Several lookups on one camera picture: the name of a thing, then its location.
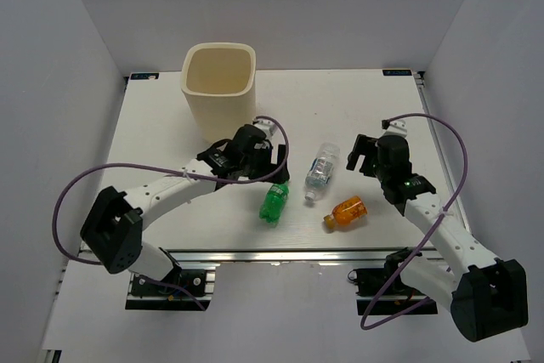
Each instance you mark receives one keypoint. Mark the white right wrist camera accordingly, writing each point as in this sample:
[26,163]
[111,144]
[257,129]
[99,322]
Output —
[396,127]

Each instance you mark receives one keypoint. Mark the right blue table sticker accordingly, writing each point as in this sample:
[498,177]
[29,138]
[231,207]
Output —
[397,73]

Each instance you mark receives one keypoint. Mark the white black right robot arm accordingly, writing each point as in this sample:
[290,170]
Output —
[484,294]

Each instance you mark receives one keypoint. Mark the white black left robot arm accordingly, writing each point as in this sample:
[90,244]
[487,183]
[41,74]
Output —
[114,227]

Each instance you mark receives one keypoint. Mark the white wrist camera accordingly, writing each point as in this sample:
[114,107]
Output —
[265,125]
[396,127]

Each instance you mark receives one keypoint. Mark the left blue table sticker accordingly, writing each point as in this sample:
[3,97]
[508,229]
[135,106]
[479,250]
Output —
[143,76]

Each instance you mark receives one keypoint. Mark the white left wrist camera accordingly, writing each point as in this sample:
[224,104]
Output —
[265,125]

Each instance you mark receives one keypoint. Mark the orange juice bottle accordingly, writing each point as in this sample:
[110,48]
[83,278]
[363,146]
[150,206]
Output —
[346,215]

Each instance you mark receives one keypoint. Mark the aluminium right side rail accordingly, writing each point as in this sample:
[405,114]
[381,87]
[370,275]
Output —
[436,129]

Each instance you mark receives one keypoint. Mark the cream plastic bin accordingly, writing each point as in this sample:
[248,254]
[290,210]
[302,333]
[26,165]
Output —
[218,82]

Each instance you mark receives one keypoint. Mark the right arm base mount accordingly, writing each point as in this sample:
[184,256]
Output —
[369,280]

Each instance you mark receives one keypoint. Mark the blue table sticker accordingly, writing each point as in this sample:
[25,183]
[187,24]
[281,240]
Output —
[143,76]
[397,73]

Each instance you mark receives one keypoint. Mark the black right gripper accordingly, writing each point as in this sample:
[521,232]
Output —
[363,144]

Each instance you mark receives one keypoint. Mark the clear labelled water bottle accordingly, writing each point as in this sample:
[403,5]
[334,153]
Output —
[321,171]

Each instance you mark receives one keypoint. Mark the aluminium front rail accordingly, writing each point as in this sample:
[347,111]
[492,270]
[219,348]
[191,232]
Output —
[283,256]

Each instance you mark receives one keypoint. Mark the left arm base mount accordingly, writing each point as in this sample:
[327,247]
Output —
[192,291]

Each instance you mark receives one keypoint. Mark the green plastic soda bottle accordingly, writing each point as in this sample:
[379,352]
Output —
[274,203]

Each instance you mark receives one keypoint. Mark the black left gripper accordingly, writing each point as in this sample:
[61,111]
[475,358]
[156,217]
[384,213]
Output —
[265,150]

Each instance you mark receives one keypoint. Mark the aluminium rail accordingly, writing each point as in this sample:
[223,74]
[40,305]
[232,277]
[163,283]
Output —
[436,129]
[283,256]

